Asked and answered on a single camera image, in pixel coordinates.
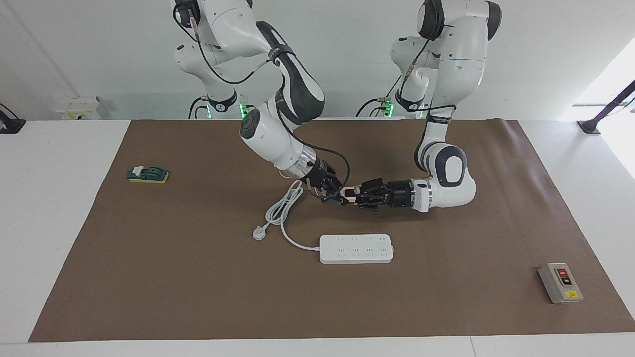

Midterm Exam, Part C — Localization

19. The black arm base cable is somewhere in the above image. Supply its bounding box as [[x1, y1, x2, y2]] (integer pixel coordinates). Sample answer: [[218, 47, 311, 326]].
[[355, 96, 392, 118], [188, 96, 209, 119]]

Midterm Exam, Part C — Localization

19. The green knife switch yellow base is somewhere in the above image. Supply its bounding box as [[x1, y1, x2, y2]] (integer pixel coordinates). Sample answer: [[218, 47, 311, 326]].
[[127, 166, 170, 184]]

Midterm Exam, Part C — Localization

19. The white power strip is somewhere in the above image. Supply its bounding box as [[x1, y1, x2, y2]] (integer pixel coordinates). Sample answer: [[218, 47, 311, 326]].
[[319, 234, 395, 264]]

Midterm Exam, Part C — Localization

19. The brown table mat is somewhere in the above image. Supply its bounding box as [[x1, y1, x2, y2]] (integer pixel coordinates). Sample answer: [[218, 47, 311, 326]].
[[28, 119, 635, 343]]

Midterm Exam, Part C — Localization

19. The black table clamp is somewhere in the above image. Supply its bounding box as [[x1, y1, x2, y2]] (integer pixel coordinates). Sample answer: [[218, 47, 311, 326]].
[[0, 103, 26, 134]]

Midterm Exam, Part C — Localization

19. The black left arm base cable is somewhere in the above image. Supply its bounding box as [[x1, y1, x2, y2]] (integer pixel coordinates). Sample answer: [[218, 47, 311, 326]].
[[355, 96, 392, 118]]

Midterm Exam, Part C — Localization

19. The black right arm base cable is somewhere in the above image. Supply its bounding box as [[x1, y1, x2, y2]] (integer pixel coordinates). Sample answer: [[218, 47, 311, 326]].
[[188, 96, 209, 119]]

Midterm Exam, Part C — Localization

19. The white wall socket box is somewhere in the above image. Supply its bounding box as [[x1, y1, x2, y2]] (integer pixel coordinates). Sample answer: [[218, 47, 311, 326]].
[[54, 96, 103, 120]]

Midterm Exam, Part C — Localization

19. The white power cord with plug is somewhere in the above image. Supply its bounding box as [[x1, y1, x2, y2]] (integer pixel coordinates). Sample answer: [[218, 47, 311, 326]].
[[252, 179, 322, 251]]

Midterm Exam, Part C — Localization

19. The grey on off switch box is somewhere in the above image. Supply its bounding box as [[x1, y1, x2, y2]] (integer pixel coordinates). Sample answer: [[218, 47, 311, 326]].
[[538, 262, 584, 304]]

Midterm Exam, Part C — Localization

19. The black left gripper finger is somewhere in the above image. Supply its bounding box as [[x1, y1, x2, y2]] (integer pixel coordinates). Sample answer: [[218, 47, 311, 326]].
[[356, 196, 390, 211], [355, 178, 390, 195]]

